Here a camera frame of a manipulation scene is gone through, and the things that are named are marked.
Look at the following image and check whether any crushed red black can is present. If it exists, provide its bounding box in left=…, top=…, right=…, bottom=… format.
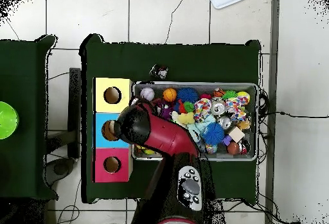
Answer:
left=148, top=64, right=170, bottom=80

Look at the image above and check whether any wooden box with three holes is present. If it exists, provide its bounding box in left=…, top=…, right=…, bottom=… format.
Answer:
left=92, top=77, right=134, bottom=183

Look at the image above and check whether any purple spiky monster toy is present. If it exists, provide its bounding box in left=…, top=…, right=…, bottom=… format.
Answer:
left=152, top=98, right=175, bottom=121

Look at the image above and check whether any orange foam basketball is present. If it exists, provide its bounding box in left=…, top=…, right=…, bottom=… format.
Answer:
left=162, top=87, right=178, bottom=103

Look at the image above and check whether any white foam baseball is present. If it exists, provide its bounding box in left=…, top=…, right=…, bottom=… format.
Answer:
left=139, top=87, right=156, bottom=102

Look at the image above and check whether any blue spiky rubber ball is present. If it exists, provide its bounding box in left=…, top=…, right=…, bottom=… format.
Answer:
left=176, top=87, right=199, bottom=104
left=201, top=122, right=226, bottom=146

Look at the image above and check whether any crushed silver can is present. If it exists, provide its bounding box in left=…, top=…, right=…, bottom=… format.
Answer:
left=210, top=98, right=226, bottom=116

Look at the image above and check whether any dark green table cloth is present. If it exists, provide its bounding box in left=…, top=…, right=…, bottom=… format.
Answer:
left=0, top=35, right=58, bottom=201
left=80, top=33, right=262, bottom=205

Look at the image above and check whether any green spiky rubber ball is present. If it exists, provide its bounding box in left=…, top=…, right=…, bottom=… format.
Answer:
left=222, top=90, right=238, bottom=101

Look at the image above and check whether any colourful crumpled paper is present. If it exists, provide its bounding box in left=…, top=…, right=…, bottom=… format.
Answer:
left=225, top=97, right=249, bottom=121

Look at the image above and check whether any grey round floor base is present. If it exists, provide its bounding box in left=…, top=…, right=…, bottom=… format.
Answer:
left=45, top=157, right=76, bottom=187

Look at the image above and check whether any white tray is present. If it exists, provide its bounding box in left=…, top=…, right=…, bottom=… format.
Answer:
left=208, top=0, right=256, bottom=10

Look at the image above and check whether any lime green bowl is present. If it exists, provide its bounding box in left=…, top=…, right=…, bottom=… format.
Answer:
left=0, top=101, right=21, bottom=140

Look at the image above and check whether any shallow wire mesh bin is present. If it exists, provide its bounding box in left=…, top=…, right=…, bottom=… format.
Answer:
left=130, top=80, right=259, bottom=162

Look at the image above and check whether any thin black floor cable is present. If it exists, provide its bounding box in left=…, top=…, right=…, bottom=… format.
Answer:
left=164, top=0, right=186, bottom=44

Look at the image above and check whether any black power cable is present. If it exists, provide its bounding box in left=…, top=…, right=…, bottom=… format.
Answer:
left=259, top=110, right=329, bottom=119

